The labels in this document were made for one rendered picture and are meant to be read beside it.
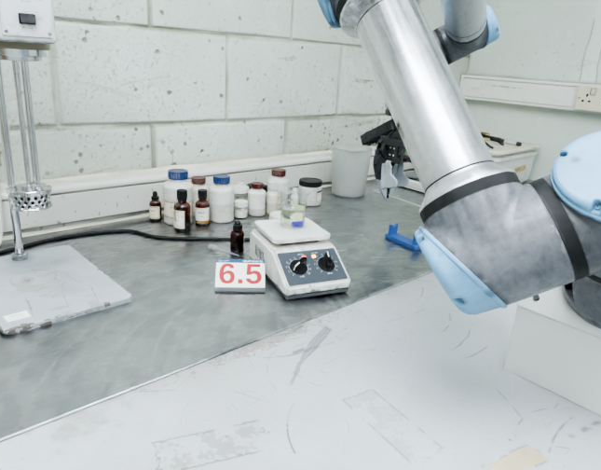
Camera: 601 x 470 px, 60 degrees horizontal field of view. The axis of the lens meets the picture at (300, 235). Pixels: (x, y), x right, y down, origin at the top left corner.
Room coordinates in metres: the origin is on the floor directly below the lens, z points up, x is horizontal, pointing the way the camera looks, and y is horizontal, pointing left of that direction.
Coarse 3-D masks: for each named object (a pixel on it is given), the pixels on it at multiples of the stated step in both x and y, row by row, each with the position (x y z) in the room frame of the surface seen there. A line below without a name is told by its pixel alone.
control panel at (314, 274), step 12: (300, 252) 0.89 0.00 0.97; (312, 252) 0.90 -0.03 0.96; (324, 252) 0.91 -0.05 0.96; (288, 264) 0.86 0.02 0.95; (312, 264) 0.88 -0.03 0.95; (336, 264) 0.89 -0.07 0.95; (288, 276) 0.84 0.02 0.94; (300, 276) 0.84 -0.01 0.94; (312, 276) 0.85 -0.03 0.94; (324, 276) 0.86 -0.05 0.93; (336, 276) 0.86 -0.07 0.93
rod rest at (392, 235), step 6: (390, 228) 1.19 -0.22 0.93; (396, 228) 1.21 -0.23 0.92; (390, 234) 1.20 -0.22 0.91; (396, 234) 1.20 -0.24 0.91; (414, 234) 1.13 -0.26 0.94; (390, 240) 1.18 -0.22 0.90; (396, 240) 1.17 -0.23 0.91; (402, 240) 1.16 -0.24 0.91; (408, 240) 1.17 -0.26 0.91; (414, 240) 1.13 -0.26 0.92; (408, 246) 1.14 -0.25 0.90; (414, 246) 1.12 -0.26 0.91
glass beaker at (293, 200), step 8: (280, 192) 0.97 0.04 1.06; (288, 192) 1.00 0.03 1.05; (296, 192) 1.00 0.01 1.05; (304, 192) 0.99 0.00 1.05; (280, 200) 0.97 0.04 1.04; (288, 200) 0.95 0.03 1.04; (296, 200) 0.95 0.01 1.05; (304, 200) 0.96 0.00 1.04; (280, 208) 0.97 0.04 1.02; (288, 208) 0.95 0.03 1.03; (296, 208) 0.95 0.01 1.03; (304, 208) 0.96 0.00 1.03; (280, 216) 0.97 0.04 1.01; (288, 216) 0.95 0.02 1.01; (296, 216) 0.95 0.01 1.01; (304, 216) 0.97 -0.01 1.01; (280, 224) 0.96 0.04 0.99; (288, 224) 0.95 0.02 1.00; (296, 224) 0.95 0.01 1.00; (304, 224) 0.97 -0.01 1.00
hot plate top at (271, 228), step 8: (256, 224) 0.97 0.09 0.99; (264, 224) 0.97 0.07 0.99; (272, 224) 0.98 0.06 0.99; (312, 224) 1.00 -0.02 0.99; (264, 232) 0.93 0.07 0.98; (272, 232) 0.93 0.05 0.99; (280, 232) 0.93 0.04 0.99; (288, 232) 0.93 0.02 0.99; (296, 232) 0.94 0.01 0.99; (304, 232) 0.94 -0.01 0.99; (312, 232) 0.94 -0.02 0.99; (320, 232) 0.95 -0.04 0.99; (328, 232) 0.95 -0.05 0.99; (272, 240) 0.89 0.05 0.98; (280, 240) 0.89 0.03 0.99; (288, 240) 0.90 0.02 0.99; (296, 240) 0.90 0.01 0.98; (304, 240) 0.91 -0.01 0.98; (312, 240) 0.92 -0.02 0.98; (320, 240) 0.93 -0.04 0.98
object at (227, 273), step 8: (224, 264) 0.89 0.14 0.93; (232, 264) 0.89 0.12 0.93; (240, 264) 0.89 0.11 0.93; (248, 264) 0.89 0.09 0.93; (256, 264) 0.89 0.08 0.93; (224, 272) 0.87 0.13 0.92; (232, 272) 0.87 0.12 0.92; (240, 272) 0.88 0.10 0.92; (248, 272) 0.88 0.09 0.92; (256, 272) 0.88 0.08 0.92; (224, 280) 0.86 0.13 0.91; (232, 280) 0.86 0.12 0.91; (240, 280) 0.87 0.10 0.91; (248, 280) 0.87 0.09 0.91; (256, 280) 0.87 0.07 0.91
